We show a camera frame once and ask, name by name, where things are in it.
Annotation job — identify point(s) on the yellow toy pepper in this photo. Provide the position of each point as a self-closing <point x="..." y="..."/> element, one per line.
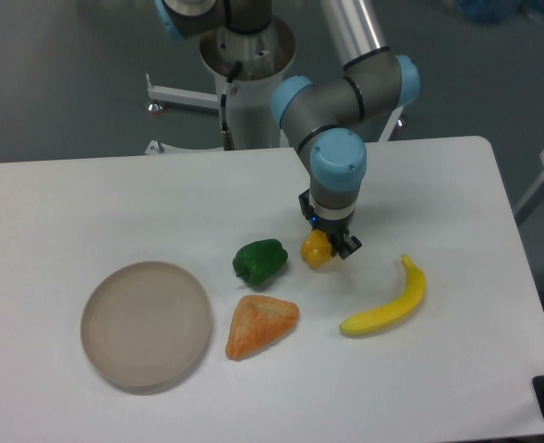
<point x="316" y="250"/>

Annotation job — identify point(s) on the beige round plate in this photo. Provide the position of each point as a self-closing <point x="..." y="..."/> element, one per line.
<point x="146" y="326"/>

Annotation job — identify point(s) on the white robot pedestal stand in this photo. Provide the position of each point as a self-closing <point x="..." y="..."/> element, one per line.
<point x="246" y="68"/>

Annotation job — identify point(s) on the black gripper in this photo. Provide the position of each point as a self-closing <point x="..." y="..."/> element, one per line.
<point x="335" y="223"/>

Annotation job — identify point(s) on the green toy pepper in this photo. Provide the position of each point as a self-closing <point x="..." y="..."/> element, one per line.
<point x="258" y="261"/>

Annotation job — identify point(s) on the yellow toy banana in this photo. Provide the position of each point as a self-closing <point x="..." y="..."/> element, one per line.
<point x="399" y="309"/>

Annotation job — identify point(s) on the orange triangular toy bread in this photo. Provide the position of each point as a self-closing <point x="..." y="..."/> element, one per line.
<point x="258" y="321"/>

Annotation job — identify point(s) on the blue bag in background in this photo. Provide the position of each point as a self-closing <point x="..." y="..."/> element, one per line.
<point x="497" y="12"/>

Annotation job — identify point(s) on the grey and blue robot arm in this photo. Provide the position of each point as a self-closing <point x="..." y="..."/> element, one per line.
<point x="317" y="121"/>

